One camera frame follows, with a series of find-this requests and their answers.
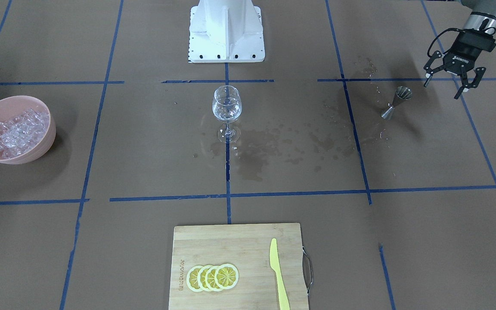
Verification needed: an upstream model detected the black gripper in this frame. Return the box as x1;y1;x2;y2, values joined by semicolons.
423;29;496;99

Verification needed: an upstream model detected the steel cone jigger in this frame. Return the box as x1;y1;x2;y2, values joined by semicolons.
381;86;413;120

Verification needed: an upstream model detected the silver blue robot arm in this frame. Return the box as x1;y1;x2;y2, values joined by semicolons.
423;0;496;99

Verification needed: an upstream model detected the clear wine glass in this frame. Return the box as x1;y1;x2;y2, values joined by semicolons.
212;85;242;143

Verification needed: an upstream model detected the clear ice cubes pile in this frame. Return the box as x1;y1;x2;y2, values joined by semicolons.
0;108;50;159

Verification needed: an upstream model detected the bamboo cutting board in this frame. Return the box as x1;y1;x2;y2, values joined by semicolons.
168;223;309;310

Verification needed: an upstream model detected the yellow plastic knife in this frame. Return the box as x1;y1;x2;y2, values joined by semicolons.
269;238;291;310

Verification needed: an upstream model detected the lemon slice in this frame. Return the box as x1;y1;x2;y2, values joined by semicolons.
214;263;239;290
187;265;203;292
205;265;226;292
197;265;213;291

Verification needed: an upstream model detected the pink bowl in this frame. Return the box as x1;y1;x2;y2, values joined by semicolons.
0;96;56;164

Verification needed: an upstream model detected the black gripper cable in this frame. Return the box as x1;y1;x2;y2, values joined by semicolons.
427;28;496;59

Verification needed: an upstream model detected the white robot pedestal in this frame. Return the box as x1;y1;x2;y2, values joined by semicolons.
188;0;266;63

